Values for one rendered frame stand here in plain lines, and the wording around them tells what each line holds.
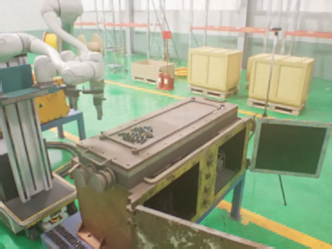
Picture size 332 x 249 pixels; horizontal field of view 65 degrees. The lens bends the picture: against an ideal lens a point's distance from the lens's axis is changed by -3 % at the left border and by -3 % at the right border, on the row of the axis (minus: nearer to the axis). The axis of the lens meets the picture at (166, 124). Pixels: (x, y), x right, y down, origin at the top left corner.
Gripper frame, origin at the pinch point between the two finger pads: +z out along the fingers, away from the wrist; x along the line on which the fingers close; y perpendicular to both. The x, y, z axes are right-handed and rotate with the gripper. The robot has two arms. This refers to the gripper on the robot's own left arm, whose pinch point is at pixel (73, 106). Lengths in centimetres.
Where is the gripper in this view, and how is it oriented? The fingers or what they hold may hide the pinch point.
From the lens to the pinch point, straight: 198.2
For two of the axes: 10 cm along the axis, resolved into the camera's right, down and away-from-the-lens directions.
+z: 0.0, 9.2, 3.9
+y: 6.5, -3.0, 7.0
